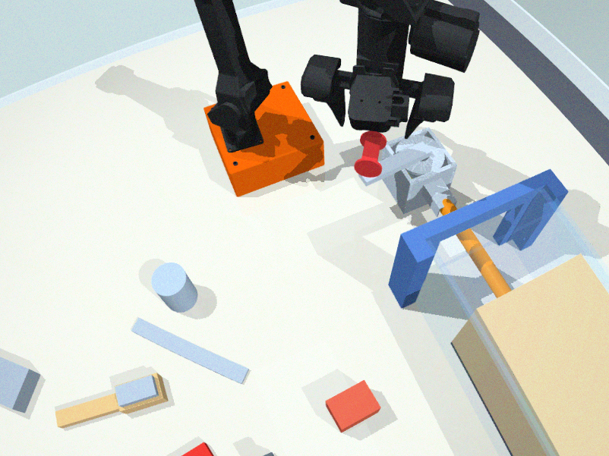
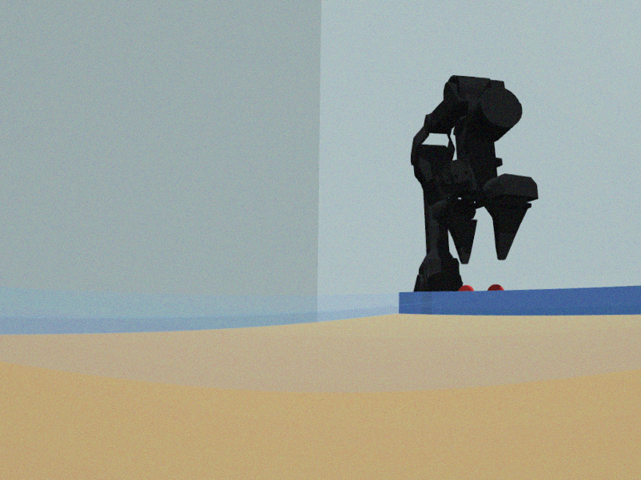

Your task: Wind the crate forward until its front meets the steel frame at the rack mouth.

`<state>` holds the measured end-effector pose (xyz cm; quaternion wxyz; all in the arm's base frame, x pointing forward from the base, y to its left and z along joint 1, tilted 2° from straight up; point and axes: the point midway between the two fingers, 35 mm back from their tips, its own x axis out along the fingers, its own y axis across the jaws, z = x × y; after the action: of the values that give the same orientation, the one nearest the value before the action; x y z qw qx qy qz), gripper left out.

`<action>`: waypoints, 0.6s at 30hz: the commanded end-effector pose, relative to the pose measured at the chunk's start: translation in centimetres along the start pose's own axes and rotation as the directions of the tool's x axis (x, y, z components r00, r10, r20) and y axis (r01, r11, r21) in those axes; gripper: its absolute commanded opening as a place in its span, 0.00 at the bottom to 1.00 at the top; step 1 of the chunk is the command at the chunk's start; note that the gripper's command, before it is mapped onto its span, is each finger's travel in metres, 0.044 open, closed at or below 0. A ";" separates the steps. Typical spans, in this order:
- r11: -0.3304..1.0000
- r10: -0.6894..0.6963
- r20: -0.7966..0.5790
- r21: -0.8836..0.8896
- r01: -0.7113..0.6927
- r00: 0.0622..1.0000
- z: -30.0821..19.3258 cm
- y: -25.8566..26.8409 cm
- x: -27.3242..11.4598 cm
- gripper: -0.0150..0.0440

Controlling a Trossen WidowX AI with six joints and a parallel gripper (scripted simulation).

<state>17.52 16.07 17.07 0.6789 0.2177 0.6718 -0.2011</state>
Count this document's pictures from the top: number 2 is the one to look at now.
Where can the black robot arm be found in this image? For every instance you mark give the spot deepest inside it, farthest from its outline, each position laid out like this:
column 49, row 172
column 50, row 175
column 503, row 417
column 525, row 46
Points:
column 481, row 111

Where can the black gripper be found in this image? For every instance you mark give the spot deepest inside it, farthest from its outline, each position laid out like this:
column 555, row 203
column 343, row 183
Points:
column 505, row 198

